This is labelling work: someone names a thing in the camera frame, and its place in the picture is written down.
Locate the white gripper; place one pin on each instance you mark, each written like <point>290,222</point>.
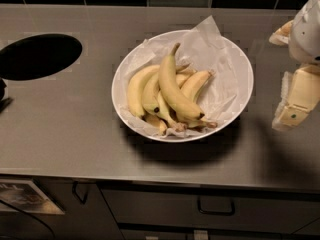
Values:
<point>306,39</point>

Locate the yellow banana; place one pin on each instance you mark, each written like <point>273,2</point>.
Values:
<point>193,86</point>
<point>135,89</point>
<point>154,103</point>
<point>171,91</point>

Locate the middle hidden banana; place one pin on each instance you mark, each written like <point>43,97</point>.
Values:
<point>183,73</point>

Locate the white bowl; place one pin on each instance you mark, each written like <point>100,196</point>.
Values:
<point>240,80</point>

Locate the small bottom banana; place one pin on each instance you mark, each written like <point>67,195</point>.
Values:
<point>157,122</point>

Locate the white paper liner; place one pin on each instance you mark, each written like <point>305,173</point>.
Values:
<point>213,54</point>

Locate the grey drawer front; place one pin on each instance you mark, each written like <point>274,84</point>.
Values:
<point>180,210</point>

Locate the dark cabinet door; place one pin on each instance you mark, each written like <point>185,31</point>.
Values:
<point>92,221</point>

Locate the round black counter hole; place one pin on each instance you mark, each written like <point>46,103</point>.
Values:
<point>38,56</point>

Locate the black object at left edge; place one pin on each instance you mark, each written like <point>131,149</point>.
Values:
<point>4,102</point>

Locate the paper sign on cabinet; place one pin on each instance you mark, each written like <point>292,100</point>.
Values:
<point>26,196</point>

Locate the black drawer handle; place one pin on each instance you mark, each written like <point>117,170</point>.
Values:
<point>215,206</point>

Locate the black cabinet door handle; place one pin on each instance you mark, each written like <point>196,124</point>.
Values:
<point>80,191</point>

